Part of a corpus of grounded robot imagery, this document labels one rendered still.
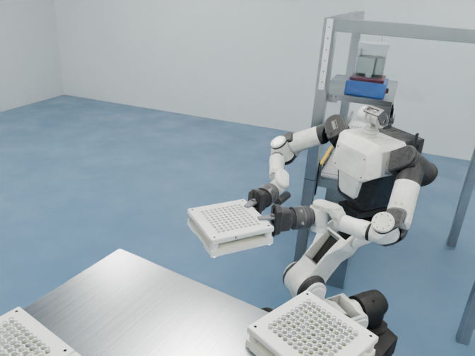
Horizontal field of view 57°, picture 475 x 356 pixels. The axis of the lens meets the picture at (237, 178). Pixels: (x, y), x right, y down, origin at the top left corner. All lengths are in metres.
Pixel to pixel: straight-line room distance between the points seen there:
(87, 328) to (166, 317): 0.22
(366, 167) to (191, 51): 4.74
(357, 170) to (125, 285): 0.99
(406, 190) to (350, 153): 0.30
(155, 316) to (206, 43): 5.11
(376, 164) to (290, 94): 4.15
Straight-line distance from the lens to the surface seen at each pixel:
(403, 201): 1.63
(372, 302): 2.37
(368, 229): 1.62
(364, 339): 1.24
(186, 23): 6.25
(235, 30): 5.97
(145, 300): 1.40
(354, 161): 1.81
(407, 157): 1.69
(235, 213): 1.65
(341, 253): 1.95
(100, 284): 1.48
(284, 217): 1.63
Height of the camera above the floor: 1.76
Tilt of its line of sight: 24 degrees down
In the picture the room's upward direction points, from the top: 3 degrees clockwise
